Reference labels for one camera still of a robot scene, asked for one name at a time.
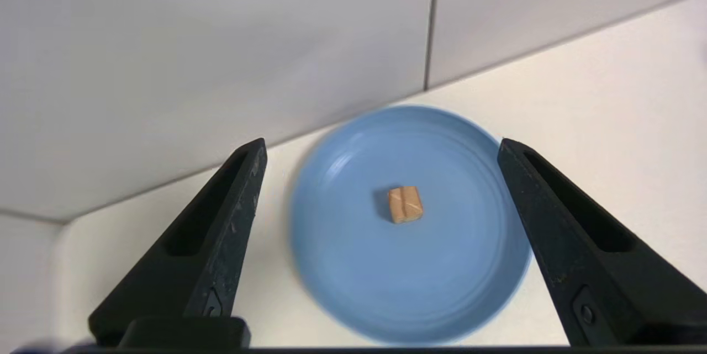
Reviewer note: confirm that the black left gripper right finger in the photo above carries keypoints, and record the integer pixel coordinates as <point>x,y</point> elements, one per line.
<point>596,265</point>

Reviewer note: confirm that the blue plate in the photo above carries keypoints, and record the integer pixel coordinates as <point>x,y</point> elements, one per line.
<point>411,265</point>

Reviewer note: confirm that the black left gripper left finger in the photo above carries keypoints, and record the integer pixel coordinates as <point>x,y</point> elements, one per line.
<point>204,254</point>

